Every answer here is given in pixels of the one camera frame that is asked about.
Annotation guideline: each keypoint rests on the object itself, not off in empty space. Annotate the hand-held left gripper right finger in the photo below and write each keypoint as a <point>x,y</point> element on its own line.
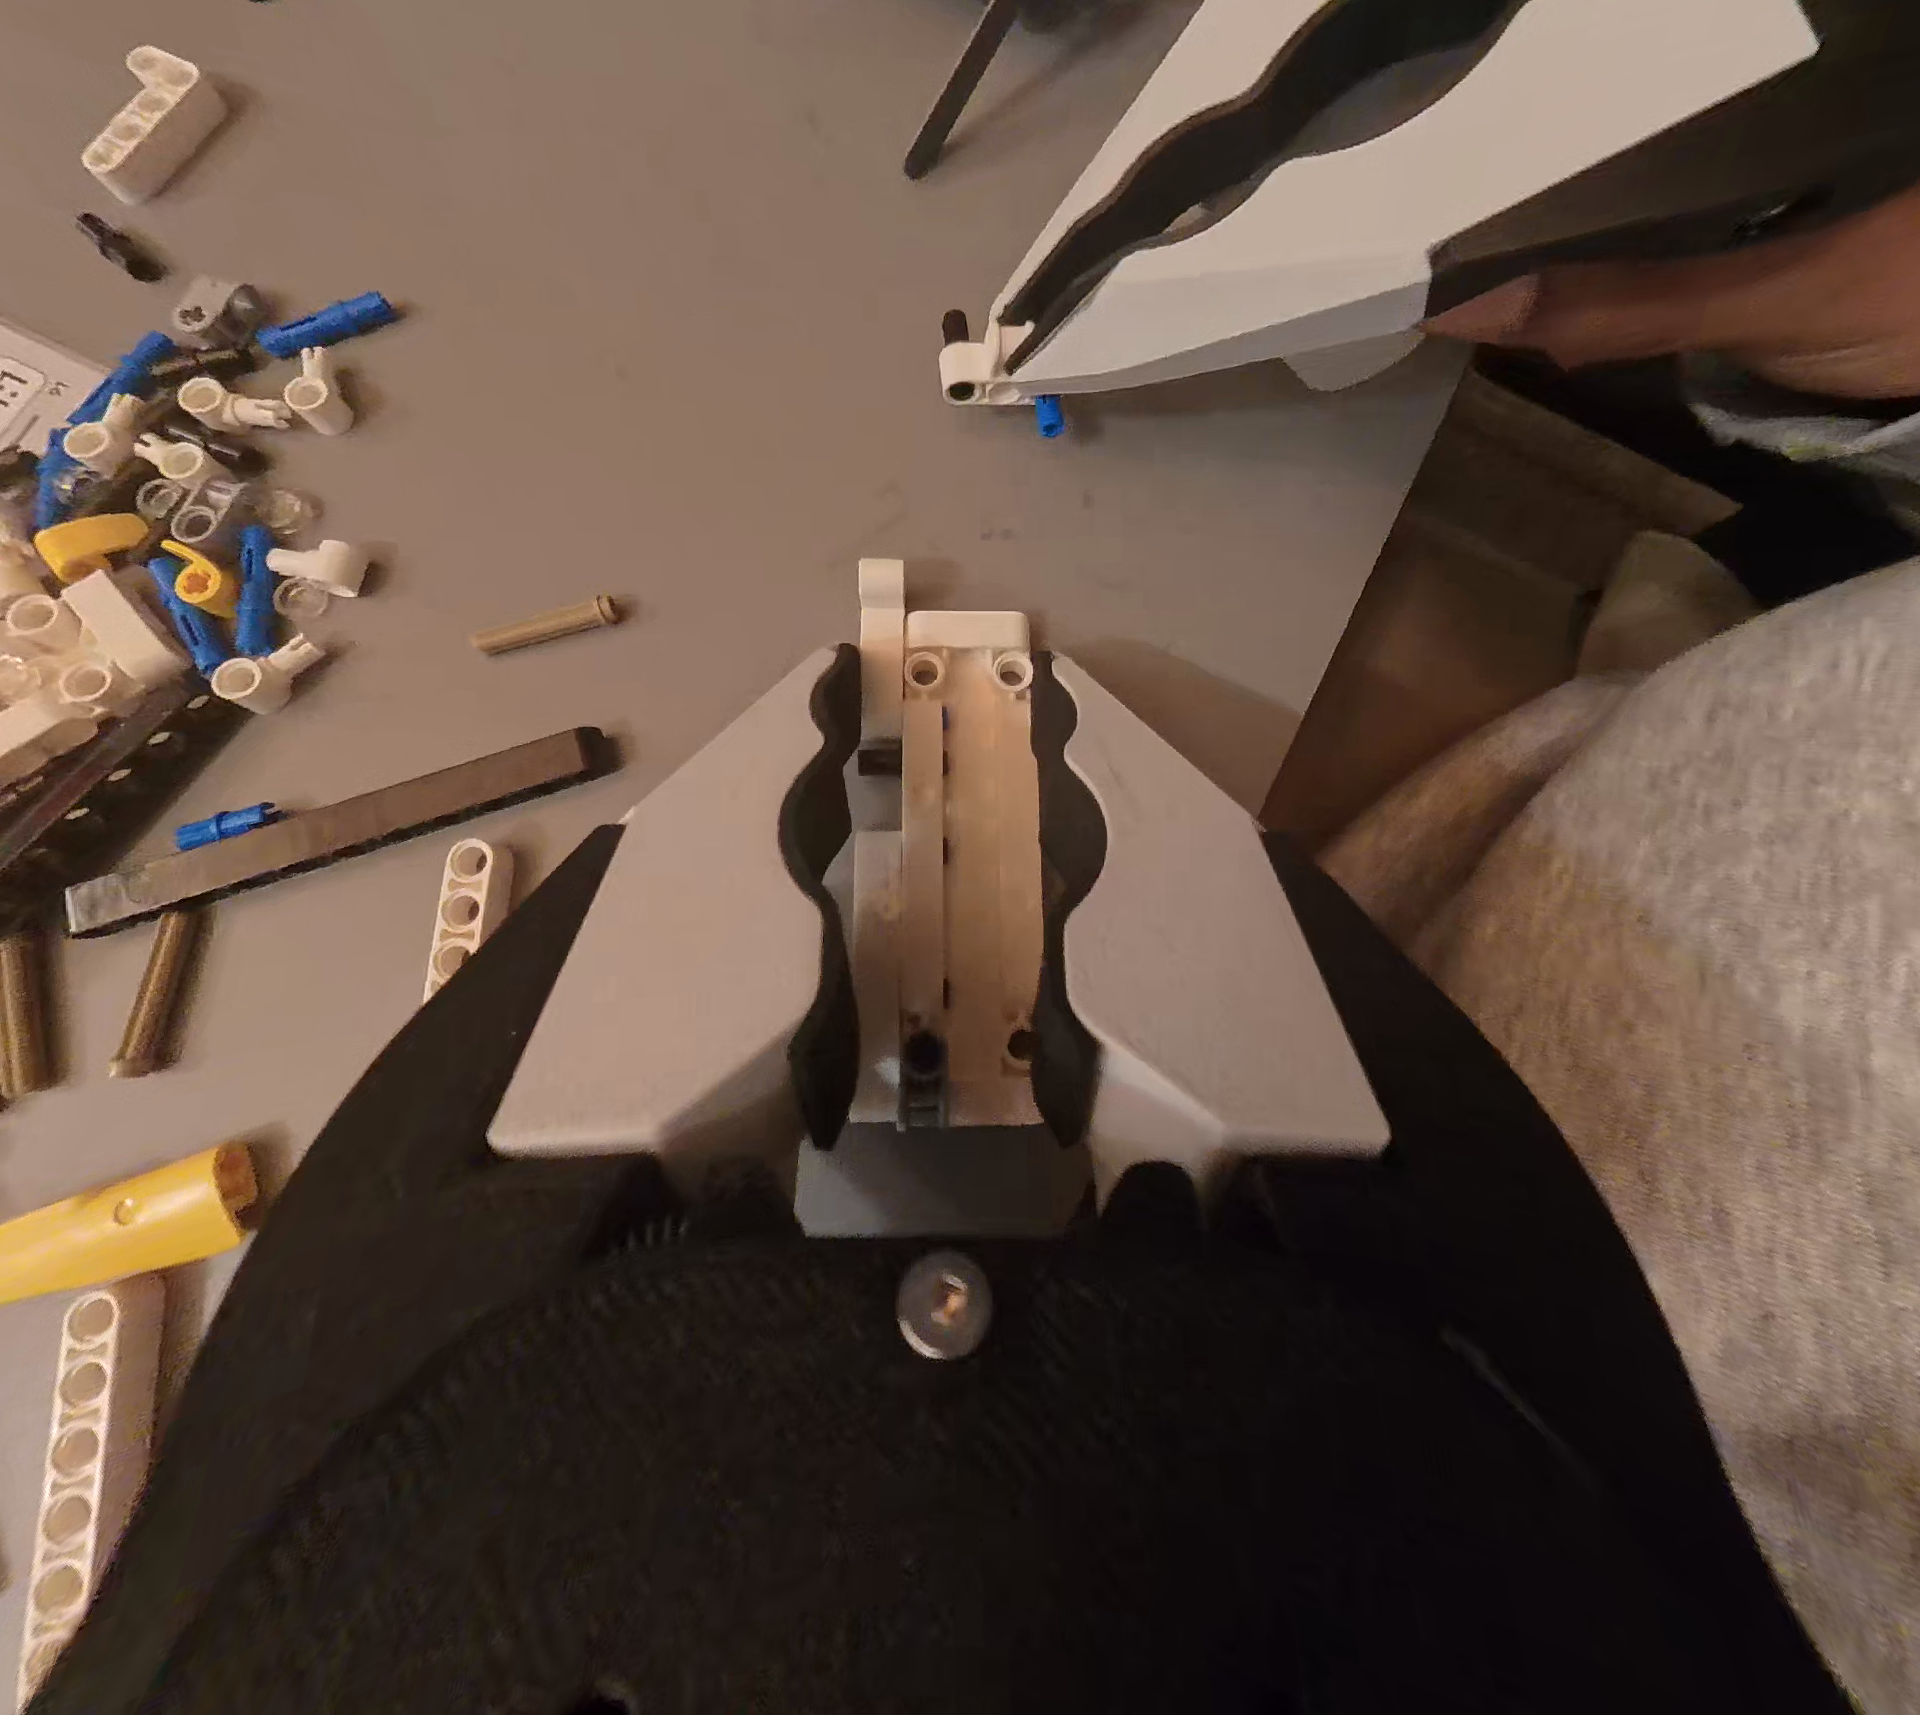
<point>1215,997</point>

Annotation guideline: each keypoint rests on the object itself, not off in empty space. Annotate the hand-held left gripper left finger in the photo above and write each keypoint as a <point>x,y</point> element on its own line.
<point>659,997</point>

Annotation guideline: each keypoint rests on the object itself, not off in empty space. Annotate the white lego frame assembly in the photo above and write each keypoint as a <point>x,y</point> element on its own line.
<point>985,842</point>

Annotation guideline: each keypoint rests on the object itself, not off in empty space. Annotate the white lego connector blue pin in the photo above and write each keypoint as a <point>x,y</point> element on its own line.
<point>976,365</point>

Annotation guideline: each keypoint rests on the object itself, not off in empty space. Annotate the white five-hole lego beam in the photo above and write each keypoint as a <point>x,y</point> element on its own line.
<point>469,904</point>

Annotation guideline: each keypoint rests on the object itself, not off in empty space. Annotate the long black lego beam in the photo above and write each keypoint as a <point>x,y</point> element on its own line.
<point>377,825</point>

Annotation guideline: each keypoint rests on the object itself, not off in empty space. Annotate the tan lego axle pin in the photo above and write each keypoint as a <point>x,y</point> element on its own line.
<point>540,624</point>

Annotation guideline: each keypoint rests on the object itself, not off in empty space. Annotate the dark tan lego axle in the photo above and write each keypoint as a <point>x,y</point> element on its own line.
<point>23,1012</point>
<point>157,997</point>

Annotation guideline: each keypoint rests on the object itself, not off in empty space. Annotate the yellow lego panel piece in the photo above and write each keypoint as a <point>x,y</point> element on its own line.
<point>120,1227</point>

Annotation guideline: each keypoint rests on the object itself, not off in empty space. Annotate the dark teal lego beam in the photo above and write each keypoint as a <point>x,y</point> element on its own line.
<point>90,784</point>

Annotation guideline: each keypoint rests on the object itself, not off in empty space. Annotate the long white lego beam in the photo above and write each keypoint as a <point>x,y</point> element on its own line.
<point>131,1373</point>

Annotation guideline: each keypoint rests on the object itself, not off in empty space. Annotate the pile of small lego pieces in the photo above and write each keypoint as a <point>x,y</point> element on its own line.
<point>227,404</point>

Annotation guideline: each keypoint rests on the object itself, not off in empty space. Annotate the lego instruction booklet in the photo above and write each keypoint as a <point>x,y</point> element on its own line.
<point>41,381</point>

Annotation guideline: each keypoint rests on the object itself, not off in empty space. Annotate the small black lego pin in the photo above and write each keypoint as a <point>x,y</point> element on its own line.
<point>120,246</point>

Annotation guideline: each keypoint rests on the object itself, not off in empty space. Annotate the white angled lego beam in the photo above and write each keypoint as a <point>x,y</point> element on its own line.
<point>150,131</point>

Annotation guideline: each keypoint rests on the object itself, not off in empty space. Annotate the person's right hand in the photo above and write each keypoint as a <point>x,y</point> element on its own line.
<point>1725,310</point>

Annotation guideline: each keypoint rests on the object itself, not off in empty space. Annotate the beige cloth bag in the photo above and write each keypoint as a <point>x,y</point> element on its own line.
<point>1666,607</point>

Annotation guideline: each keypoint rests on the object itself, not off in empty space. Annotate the person's grey sweatsuit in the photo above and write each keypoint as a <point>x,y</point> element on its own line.
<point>1725,997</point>

